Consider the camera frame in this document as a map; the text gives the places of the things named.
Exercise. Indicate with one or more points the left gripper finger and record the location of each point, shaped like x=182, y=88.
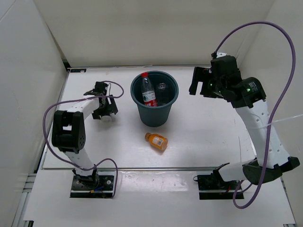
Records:
x=113, y=107
x=96, y=115

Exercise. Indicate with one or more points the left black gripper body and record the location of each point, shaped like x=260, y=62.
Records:
x=105, y=109

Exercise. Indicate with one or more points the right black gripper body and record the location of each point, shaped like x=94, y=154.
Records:
x=215, y=85

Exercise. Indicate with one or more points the red label water bottle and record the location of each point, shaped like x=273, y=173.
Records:
x=148, y=93

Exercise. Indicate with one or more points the clear unlabeled plastic bottle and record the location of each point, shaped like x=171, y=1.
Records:
x=162, y=94

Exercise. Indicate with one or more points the orange juice bottle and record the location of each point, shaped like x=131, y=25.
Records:
x=157, y=141

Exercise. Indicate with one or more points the black label small bottle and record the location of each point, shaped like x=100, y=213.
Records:
x=106, y=118

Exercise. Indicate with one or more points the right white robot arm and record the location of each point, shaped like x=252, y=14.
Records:
x=247, y=96

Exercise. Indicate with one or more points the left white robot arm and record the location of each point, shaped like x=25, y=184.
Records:
x=69, y=135

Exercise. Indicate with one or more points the dark green plastic bin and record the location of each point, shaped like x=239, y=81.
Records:
x=154, y=116

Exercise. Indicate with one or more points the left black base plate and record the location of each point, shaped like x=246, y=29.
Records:
x=104, y=189

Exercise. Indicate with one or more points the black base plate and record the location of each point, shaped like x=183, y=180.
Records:
x=104, y=189
x=210, y=189

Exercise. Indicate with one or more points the aluminium front rail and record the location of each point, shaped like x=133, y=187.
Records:
x=204, y=168

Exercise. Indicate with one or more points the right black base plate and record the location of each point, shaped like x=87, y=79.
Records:
x=210, y=189

